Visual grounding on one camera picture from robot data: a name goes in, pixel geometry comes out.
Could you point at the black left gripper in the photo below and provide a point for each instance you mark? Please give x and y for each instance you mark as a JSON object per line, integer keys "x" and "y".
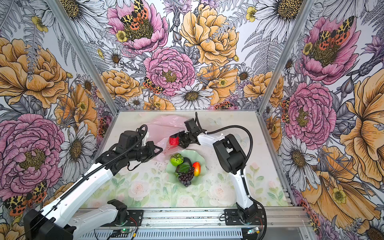
{"x": 151, "y": 147}

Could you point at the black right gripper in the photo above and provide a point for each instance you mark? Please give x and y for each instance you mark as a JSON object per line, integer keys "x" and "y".
{"x": 184, "y": 144}

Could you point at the red bell pepper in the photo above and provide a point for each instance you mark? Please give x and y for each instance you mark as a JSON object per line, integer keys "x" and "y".
{"x": 174, "y": 141}

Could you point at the pink plastic bag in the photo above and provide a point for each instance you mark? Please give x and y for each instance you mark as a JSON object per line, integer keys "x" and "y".
{"x": 159, "y": 131}

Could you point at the green bumpy custard apple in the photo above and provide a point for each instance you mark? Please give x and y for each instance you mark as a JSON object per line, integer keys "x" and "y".
{"x": 176, "y": 159}

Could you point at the small red tomato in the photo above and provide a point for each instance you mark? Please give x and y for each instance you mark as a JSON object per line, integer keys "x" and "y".
{"x": 197, "y": 169}

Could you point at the dark purple grape bunch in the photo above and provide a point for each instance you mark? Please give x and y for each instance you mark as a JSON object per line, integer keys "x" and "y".
{"x": 186, "y": 178}

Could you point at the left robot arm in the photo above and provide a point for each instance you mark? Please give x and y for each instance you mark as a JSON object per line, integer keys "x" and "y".
{"x": 56, "y": 220}

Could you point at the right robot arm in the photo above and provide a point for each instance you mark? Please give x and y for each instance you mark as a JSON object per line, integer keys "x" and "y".
{"x": 231, "y": 157}

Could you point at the dark avocado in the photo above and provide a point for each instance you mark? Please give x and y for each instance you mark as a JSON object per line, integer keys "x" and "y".
{"x": 187, "y": 161}

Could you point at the green wavy fruit plate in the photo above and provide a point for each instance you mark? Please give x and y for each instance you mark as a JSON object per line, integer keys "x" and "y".
{"x": 194, "y": 157}

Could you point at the dark brown mangosteen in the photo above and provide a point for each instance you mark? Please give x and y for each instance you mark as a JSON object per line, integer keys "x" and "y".
{"x": 183, "y": 169}

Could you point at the green circuit board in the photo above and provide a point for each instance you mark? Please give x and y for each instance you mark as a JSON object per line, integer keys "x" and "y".
{"x": 254, "y": 230}

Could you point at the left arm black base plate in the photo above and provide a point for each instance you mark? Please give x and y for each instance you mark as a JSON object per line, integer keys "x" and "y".
{"x": 133, "y": 218}

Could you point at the aluminium corner post left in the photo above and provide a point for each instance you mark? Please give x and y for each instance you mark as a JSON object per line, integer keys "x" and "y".
{"x": 70, "y": 32}

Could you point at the aluminium corner post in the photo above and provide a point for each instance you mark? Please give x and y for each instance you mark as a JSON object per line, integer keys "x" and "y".
{"x": 291, "y": 40}
{"x": 70, "y": 32}

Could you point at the white vented cable duct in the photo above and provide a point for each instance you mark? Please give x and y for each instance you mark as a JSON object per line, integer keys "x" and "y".
{"x": 183, "y": 234}

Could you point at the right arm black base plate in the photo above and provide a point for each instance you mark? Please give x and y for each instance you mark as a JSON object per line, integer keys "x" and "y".
{"x": 250, "y": 216}

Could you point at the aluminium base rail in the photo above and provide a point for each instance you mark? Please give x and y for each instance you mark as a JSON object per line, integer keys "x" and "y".
{"x": 166, "y": 218}

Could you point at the aluminium corner post right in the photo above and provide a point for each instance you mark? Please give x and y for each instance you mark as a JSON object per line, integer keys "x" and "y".
{"x": 291, "y": 40}

